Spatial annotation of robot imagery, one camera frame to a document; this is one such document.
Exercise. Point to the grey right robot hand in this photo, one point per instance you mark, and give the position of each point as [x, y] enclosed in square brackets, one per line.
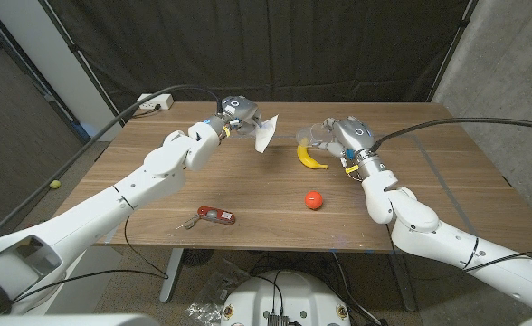
[354, 133]

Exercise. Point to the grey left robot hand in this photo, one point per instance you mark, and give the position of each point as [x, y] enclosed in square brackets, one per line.
[239, 111]

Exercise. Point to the white paper napkin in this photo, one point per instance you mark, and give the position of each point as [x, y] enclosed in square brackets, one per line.
[266, 133]

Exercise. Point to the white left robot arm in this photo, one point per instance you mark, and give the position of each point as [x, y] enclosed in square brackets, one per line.
[103, 208]

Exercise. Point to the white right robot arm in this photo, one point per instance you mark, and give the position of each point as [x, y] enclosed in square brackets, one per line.
[429, 231]

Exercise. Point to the yellow toy banana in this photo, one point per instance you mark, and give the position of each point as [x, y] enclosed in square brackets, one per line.
[306, 158]

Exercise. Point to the orange ball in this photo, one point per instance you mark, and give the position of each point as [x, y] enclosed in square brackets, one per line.
[314, 200]

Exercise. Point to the red toy pocket knife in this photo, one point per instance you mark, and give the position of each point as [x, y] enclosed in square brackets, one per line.
[218, 215]

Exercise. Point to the yellow-green tennis ball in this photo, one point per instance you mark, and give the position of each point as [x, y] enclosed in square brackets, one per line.
[55, 184]

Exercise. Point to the black backdrop curtain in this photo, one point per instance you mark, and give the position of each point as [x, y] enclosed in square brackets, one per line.
[270, 50]

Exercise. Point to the white power strip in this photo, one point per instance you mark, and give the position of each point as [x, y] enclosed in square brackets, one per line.
[157, 102]

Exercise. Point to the black backdrop stand pole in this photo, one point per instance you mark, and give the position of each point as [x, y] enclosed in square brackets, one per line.
[82, 61]
[451, 50]

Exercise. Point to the black ribbed round object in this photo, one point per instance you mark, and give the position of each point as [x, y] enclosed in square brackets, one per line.
[197, 257]

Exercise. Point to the grey table leg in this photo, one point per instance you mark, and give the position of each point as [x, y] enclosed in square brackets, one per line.
[406, 290]

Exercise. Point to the white robot torso base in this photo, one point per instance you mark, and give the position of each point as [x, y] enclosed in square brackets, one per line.
[288, 294]

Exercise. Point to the white table leg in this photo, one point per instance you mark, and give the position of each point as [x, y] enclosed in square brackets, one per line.
[172, 276]

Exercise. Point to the clear plastic bag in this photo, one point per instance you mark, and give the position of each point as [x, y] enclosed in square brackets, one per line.
[211, 296]

